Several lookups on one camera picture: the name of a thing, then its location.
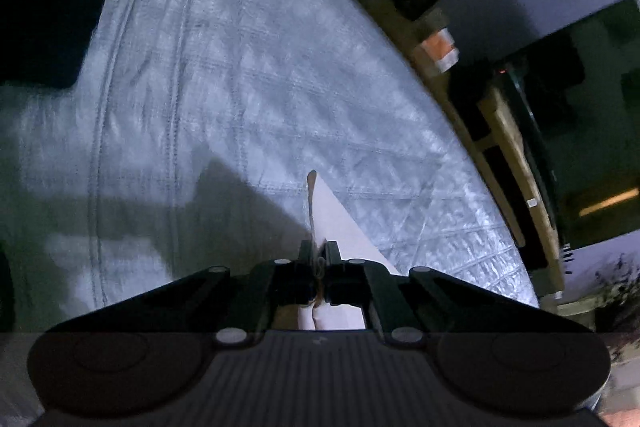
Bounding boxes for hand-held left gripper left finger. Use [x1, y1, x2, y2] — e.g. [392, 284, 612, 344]
[45, 239, 321, 348]

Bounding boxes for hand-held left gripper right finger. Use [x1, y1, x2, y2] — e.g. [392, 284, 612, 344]
[324, 241, 596, 348]

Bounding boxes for pink pants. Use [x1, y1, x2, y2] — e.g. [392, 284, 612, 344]
[272, 169, 401, 332]

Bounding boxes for silver quilted bed cover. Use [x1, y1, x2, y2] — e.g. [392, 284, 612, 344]
[0, 0, 541, 413]

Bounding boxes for wooden television stand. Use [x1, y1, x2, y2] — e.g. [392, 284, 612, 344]
[350, 0, 568, 298]

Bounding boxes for orange and white box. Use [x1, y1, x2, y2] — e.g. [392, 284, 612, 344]
[420, 27, 460, 72]

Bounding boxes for dried flower bunch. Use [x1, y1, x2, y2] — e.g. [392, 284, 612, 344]
[592, 254, 640, 333]

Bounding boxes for black flat television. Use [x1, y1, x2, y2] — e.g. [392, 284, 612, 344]
[492, 0, 640, 250]

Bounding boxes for black cloth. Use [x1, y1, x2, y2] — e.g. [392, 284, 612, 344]
[0, 0, 113, 90]

